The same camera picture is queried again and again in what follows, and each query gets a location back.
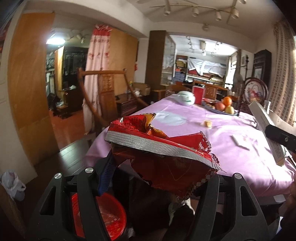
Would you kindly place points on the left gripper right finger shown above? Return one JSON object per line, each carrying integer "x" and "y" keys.
{"x": 204, "y": 218}

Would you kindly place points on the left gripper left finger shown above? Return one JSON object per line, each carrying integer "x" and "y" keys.
{"x": 91, "y": 182}

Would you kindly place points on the long white cardboard box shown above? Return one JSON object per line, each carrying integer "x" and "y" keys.
{"x": 263, "y": 120}

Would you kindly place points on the white floral napkin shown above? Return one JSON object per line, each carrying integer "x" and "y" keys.
{"x": 242, "y": 141}

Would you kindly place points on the red snack bag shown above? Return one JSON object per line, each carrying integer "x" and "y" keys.
{"x": 178, "y": 165}

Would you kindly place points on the silver metal bottle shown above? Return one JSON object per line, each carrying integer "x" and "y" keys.
{"x": 266, "y": 106}

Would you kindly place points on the red plastic mesh basket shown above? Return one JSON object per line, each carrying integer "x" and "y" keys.
{"x": 112, "y": 212}

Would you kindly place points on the purple tablecloth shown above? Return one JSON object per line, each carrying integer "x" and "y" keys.
{"x": 257, "y": 165}

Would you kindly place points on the round embroidered screen ornament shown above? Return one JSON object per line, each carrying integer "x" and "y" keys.
{"x": 253, "y": 89}

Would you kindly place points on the yellow pear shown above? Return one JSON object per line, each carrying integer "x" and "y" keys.
{"x": 229, "y": 110}

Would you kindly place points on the bin with white bag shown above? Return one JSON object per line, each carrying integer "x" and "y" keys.
{"x": 14, "y": 187}

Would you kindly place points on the orange fruit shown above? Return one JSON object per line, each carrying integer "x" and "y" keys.
{"x": 227, "y": 101}

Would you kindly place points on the red apple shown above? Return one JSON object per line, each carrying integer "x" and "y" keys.
{"x": 220, "y": 106}

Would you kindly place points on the small yellow pastry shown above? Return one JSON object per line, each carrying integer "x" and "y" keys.
{"x": 208, "y": 123}

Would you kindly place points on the blue fruit plate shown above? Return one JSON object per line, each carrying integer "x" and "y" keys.
{"x": 211, "y": 108}

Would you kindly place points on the red white box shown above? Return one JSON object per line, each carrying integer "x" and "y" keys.
{"x": 198, "y": 93}

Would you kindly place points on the wooden chair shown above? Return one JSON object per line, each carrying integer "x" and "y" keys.
{"x": 107, "y": 97}

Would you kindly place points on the white ceramic lidded jar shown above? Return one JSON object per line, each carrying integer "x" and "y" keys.
{"x": 185, "y": 98}

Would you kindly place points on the pink floral curtain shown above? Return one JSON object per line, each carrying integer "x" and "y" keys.
{"x": 97, "y": 60}

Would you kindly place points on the dark wooden display cabinet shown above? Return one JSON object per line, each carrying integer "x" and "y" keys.
{"x": 160, "y": 60}

